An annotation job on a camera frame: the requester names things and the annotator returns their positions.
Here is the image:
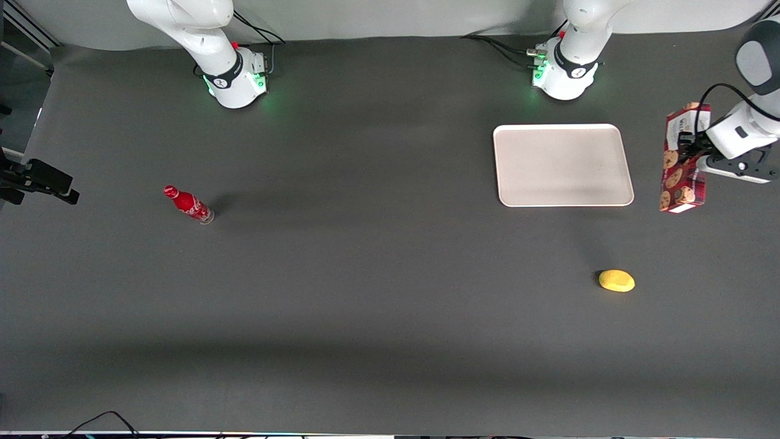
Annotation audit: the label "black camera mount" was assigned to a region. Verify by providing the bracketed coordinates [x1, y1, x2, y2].
[0, 104, 80, 206]

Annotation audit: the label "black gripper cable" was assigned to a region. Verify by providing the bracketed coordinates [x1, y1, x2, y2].
[695, 83, 780, 140]

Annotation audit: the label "aluminium frame rail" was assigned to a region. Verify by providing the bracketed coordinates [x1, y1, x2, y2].
[0, 0, 63, 77]

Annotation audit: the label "black left arm base cables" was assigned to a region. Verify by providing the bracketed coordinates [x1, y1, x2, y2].
[462, 20, 570, 70]

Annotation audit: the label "red tartan cookie box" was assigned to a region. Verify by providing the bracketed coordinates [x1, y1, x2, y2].
[659, 102, 712, 213]

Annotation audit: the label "white rectangular plastic tray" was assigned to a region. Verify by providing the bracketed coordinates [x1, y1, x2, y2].
[492, 124, 635, 208]

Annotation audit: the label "red cola bottle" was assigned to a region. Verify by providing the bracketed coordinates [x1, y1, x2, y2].
[163, 185, 216, 226]

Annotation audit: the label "black right arm base cables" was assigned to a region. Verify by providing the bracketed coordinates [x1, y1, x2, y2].
[194, 10, 286, 77]

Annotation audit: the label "black arm base cables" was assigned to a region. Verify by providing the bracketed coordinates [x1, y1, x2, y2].
[462, 20, 570, 70]
[194, 10, 286, 77]

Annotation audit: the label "black table edge cable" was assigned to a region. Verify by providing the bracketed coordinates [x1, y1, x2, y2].
[60, 410, 142, 439]

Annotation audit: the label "yellow lemon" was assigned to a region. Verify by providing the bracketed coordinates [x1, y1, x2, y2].
[598, 269, 636, 293]

